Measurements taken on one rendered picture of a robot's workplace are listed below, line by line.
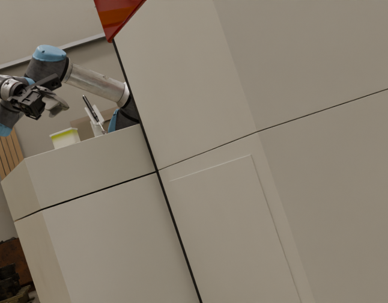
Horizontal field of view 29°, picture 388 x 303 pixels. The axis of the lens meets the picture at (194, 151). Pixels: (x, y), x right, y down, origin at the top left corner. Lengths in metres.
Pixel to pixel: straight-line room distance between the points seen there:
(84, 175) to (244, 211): 0.59
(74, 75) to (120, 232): 1.05
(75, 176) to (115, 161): 0.12
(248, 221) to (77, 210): 0.60
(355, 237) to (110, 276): 0.79
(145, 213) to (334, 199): 0.73
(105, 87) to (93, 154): 0.96
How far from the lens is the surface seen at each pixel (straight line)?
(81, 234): 2.11
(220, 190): 1.78
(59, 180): 2.11
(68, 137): 2.35
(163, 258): 2.17
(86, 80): 3.05
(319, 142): 1.59
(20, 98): 2.48
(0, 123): 2.68
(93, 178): 2.13
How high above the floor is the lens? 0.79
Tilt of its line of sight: 1 degrees up
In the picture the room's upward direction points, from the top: 19 degrees counter-clockwise
